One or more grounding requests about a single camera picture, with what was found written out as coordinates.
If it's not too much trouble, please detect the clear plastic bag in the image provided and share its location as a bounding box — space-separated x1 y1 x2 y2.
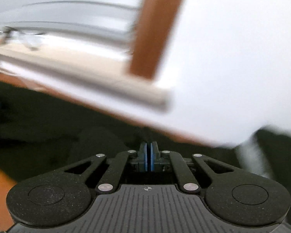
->
0 23 43 52

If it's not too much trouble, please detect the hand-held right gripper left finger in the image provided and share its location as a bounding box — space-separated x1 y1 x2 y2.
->
63 142 148 195

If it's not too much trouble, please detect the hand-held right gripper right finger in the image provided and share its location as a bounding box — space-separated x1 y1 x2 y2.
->
148 141 236 195

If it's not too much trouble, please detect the grey window blind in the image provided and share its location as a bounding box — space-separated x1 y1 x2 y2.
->
0 0 148 54

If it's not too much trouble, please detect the beige window sill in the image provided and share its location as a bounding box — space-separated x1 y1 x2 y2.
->
0 41 172 113

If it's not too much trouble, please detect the black fleece garment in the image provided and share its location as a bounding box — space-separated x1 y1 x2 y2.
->
0 76 236 186

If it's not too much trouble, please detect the brown wooden window frame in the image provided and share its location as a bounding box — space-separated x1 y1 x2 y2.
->
128 0 191 80

